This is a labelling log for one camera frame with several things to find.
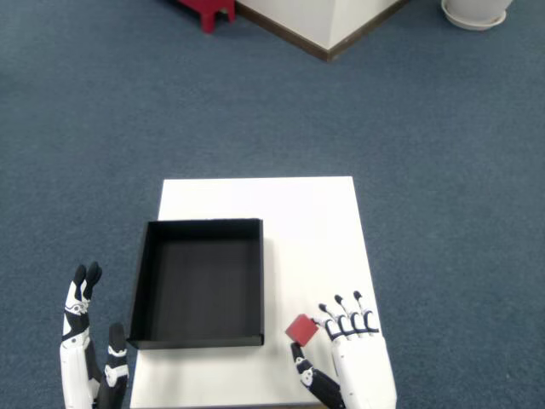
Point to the white flower pot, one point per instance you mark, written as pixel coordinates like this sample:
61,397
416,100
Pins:
477,6

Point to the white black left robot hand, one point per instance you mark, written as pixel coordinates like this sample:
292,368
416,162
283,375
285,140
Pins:
74,370

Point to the white pot saucer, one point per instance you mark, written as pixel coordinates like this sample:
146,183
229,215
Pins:
473,24

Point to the red plastic stool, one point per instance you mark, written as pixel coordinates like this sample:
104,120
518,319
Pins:
209,13

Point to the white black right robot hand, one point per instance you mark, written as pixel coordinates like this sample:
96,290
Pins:
362,370

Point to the black open box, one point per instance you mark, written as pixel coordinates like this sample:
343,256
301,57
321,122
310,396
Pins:
200,289

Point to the red cube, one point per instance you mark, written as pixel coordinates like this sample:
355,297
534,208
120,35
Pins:
301,330

